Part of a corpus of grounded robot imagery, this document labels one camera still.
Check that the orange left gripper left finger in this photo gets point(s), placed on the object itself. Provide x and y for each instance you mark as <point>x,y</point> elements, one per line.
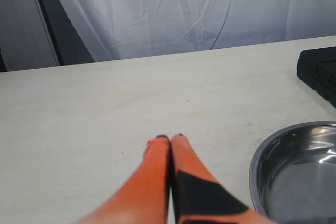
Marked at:
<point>144,197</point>

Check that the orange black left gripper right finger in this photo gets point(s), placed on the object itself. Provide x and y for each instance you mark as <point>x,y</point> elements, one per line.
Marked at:
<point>198,197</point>

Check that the black plastic tool case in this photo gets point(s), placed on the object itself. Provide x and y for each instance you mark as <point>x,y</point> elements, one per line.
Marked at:
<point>316,68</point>

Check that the round steel bowl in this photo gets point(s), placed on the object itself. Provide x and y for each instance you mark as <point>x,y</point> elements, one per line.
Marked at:
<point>292,174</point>

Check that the white backdrop curtain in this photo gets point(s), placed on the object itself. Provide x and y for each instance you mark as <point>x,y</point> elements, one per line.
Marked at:
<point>123,29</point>

